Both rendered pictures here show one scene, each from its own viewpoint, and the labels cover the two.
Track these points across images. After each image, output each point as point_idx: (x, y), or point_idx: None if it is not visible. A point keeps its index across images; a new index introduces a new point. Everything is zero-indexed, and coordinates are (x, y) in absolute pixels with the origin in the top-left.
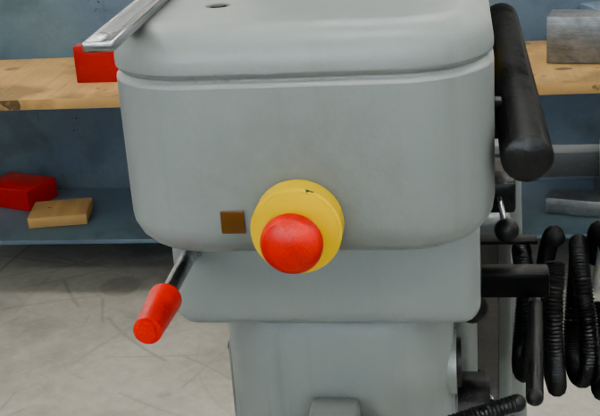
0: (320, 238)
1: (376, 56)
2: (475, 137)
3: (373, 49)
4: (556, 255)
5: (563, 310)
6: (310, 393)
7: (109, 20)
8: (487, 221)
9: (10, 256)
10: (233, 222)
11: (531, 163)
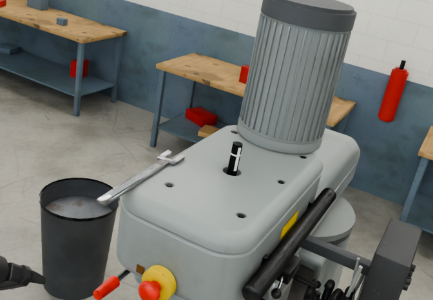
0: (158, 295)
1: (200, 240)
2: (232, 279)
3: (200, 237)
4: (429, 239)
5: (419, 267)
6: None
7: (118, 185)
8: (312, 262)
9: (187, 143)
10: (140, 270)
11: (251, 297)
